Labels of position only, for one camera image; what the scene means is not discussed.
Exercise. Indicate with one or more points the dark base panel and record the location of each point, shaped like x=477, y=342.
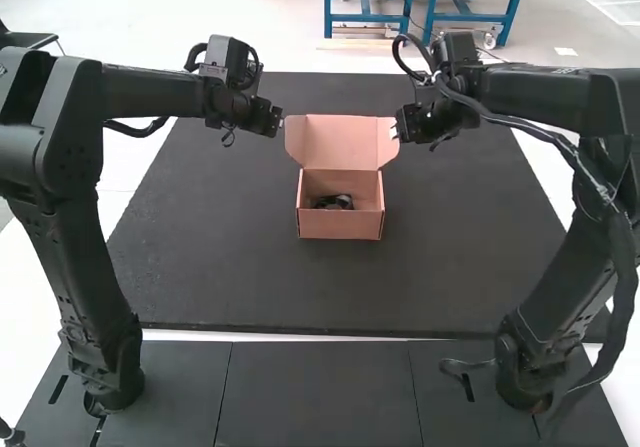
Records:
x=180, y=397
x=320, y=397
x=460, y=417

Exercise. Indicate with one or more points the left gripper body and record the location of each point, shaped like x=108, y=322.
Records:
x=257, y=117

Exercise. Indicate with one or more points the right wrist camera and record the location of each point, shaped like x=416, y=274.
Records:
x=455, y=49

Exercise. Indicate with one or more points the cardboard box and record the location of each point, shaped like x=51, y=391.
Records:
x=340, y=222

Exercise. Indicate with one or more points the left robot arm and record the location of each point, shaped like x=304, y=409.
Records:
x=55, y=167

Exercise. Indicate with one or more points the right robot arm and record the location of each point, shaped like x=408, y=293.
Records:
x=565, y=287

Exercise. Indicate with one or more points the wooden plank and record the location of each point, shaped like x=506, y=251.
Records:
x=357, y=44

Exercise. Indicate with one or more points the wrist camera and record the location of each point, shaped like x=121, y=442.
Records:
x=455, y=49
x=225, y=57

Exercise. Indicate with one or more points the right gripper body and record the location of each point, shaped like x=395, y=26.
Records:
x=417, y=122

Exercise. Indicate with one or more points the black mat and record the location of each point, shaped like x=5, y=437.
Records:
x=210, y=247

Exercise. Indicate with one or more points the black square fan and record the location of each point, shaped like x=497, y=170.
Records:
x=332, y=202

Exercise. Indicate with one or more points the blue metal frame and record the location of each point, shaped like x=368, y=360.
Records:
x=470, y=16
x=367, y=17

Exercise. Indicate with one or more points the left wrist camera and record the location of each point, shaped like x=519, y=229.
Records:
x=225, y=57

